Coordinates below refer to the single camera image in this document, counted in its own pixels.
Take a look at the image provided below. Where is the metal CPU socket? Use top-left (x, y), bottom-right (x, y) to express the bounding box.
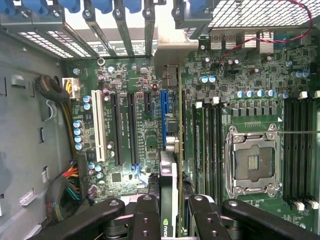
top-left (223, 123), bottom-right (284, 200)

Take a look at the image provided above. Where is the long black expansion slot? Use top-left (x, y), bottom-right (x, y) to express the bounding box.
top-left (109, 92), bottom-right (124, 167)
top-left (126, 92), bottom-right (140, 166)

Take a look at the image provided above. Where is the white expansion slot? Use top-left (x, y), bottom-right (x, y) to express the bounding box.
top-left (90, 89), bottom-right (109, 163)

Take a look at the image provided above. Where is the blue expansion slot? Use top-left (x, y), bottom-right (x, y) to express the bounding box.
top-left (159, 89), bottom-right (172, 152)

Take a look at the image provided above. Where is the short black expansion slot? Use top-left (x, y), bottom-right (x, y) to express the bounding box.
top-left (143, 90), bottom-right (154, 114)

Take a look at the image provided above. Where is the thin metal locking lever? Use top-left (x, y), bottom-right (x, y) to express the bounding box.
top-left (276, 129), bottom-right (320, 135)

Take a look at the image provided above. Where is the white power connector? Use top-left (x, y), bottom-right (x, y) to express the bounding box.
top-left (61, 76), bottom-right (82, 100)

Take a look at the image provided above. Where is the green motherboard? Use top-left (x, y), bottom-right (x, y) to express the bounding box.
top-left (63, 32), bottom-right (320, 233)

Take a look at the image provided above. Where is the open dark grey PC case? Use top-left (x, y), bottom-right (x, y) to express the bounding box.
top-left (0, 0), bottom-right (320, 240)

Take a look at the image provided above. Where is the multicoloured power wire bundle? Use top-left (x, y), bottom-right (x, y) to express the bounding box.
top-left (44, 159), bottom-right (85, 224)

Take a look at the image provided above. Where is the black sleeved wire bundle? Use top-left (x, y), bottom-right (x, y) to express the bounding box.
top-left (33, 74), bottom-right (78, 156)

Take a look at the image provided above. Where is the red and black twisted wire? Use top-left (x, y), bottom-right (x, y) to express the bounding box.
top-left (216, 0), bottom-right (314, 67)

